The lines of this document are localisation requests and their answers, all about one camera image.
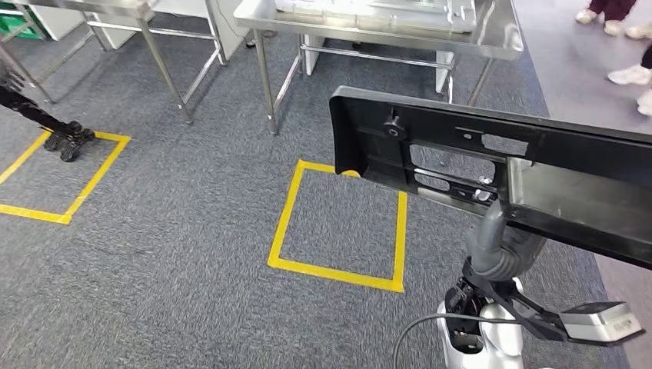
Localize white cabinet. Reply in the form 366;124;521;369
94;0;251;61

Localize green crate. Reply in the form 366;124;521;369
0;12;45;41

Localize black plastic plate frame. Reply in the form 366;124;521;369
328;85;652;271

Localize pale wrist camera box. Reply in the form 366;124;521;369
559;301;645;343

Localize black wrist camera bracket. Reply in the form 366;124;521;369
460;259;647;348

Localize black humanoid robot leg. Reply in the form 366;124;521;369
0;84;96;163

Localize white support block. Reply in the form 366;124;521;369
435;51;456;96
303;33;328;78

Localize steel table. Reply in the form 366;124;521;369
0;0;228;126

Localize steel workbench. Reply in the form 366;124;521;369
234;0;526;136

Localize person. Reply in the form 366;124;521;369
607;43;652;117
625;22;652;41
575;0;639;38

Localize black cable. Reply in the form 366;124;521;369
393;313;521;369

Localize yellow floor tape square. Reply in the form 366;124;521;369
267;159;408;294
0;129;132;225

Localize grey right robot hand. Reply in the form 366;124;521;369
464;198;550;274

